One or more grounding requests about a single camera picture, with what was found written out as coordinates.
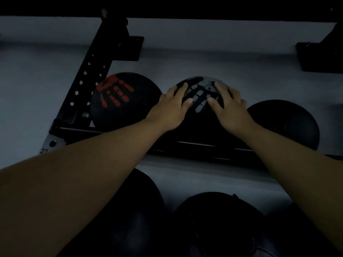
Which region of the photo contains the stitched panel black medicine ball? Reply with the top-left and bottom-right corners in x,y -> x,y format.
171,192 -> 279,257

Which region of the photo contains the person's right hand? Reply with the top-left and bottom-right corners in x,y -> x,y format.
207,81 -> 258,138

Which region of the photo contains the person's right forearm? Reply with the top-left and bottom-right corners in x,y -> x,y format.
241,123 -> 343,238

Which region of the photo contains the person's left hand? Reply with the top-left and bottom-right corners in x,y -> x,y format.
144,82 -> 194,133

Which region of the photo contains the small black slam ball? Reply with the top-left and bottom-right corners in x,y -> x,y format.
246,100 -> 320,151

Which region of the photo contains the black steel storage rack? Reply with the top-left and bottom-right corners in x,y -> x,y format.
40,0 -> 343,170

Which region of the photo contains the person's left forearm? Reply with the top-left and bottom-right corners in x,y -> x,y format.
0,119 -> 165,257

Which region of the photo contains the large plain black medicine ball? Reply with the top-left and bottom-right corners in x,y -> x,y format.
58,168 -> 166,257
268,203 -> 341,257

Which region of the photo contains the ball with white handprint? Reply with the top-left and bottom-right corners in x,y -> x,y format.
171,76 -> 242,142

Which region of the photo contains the ball with red handprint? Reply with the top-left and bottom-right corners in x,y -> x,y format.
90,72 -> 163,132

